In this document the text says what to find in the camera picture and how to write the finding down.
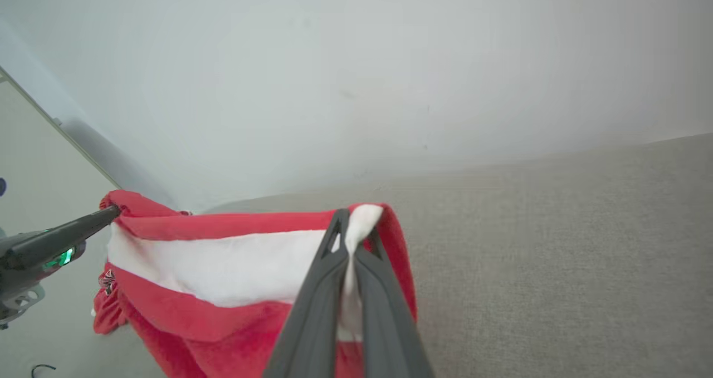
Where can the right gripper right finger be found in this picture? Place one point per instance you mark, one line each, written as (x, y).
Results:
(390, 333)

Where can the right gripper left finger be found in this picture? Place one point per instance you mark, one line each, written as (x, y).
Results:
(312, 322)

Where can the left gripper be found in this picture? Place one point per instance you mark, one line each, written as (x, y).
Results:
(22, 289)

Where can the red white Bulls jersey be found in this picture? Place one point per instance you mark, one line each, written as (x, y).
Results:
(223, 266)

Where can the grey fabric sofa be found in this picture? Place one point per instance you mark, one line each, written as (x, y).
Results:
(557, 255)

